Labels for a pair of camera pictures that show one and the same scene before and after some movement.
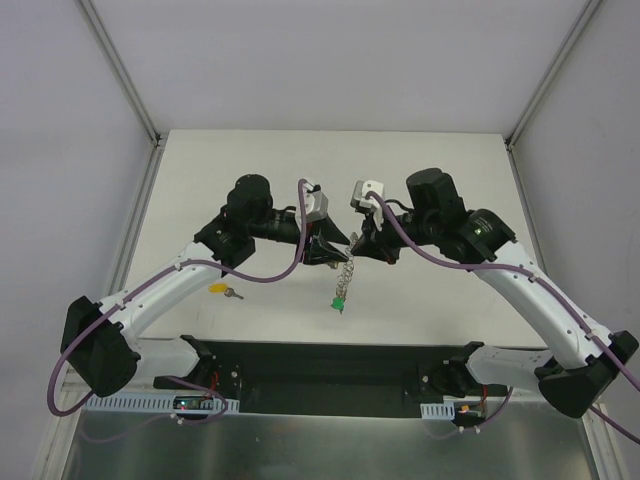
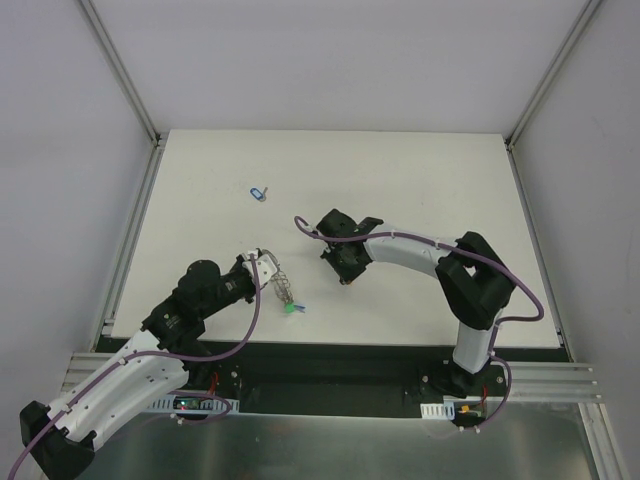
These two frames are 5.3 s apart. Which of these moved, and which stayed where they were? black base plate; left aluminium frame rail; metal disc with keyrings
Moved: metal disc with keyrings
Stayed: left aluminium frame rail; black base plate
